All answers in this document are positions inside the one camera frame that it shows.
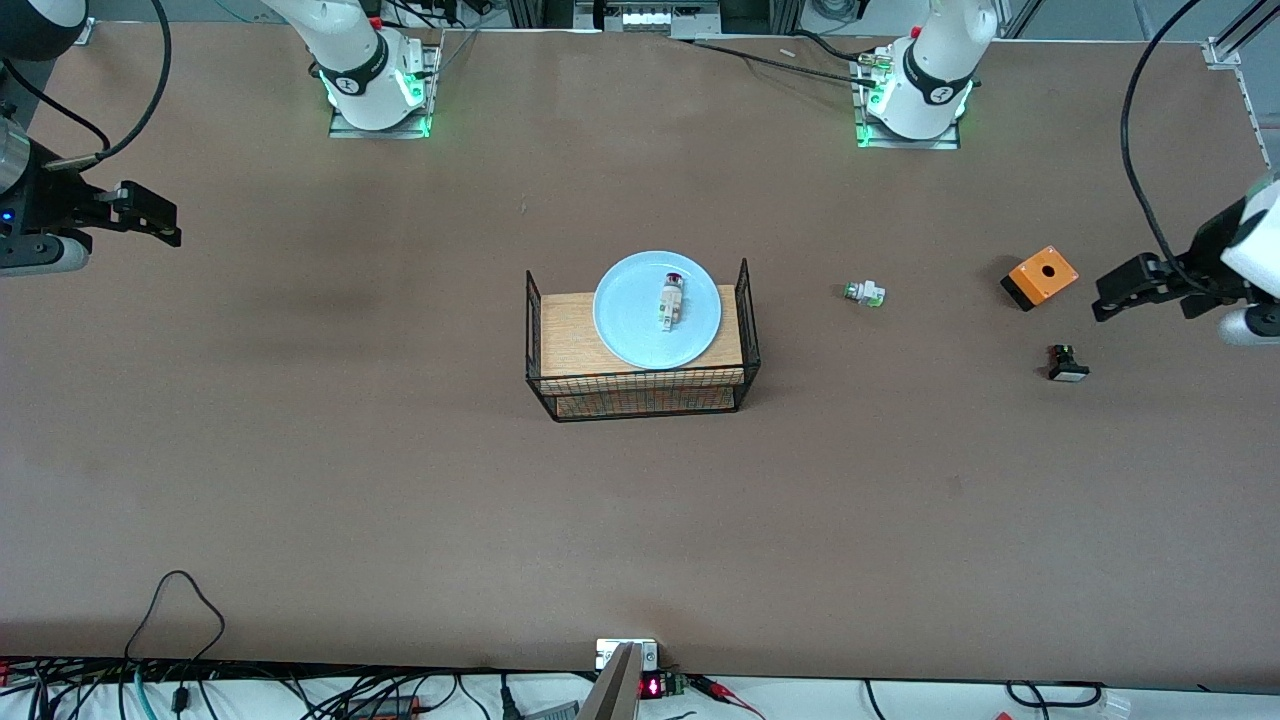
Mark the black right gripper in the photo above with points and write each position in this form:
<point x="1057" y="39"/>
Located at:
<point x="52" y="203"/>

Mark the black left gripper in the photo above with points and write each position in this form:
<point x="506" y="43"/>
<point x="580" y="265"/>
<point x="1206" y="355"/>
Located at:
<point x="1194" y="267"/>

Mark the red push button switch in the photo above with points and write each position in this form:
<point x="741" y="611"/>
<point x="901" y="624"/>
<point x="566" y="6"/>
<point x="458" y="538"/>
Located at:
<point x="670" y="305"/>

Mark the light blue round plate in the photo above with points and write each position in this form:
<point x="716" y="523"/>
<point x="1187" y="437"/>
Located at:
<point x="630" y="320"/>

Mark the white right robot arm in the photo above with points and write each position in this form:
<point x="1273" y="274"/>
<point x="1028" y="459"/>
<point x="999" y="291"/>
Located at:
<point x="355" y="60"/>

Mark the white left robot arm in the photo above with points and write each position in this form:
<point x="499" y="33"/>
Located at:
<point x="935" y="70"/>

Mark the black square push button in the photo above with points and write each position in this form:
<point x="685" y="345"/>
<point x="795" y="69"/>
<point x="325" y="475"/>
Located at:
<point x="1066" y="366"/>

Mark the red clip test lead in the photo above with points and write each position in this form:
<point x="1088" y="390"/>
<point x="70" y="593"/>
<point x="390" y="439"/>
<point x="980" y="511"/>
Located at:
<point x="725" y="692"/>

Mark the small red display module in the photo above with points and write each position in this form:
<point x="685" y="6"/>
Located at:
<point x="660" y="686"/>

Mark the orange button enclosure box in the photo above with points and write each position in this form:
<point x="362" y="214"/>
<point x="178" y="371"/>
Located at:
<point x="1042" y="275"/>

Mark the aluminium frame profile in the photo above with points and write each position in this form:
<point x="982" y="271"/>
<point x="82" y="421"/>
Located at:
<point x="1235" y="35"/>

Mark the green push button switch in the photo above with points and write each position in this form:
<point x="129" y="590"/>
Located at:
<point x="866" y="293"/>

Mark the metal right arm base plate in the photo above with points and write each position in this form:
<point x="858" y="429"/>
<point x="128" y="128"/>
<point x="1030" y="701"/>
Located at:
<point x="432" y="90"/>

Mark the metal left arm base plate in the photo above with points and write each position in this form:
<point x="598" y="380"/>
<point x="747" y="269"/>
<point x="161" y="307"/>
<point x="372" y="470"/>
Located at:
<point x="860" y="125"/>

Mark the grey metal camera bracket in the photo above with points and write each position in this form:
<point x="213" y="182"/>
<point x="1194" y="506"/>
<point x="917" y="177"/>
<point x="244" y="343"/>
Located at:
<point x="615" y="690"/>

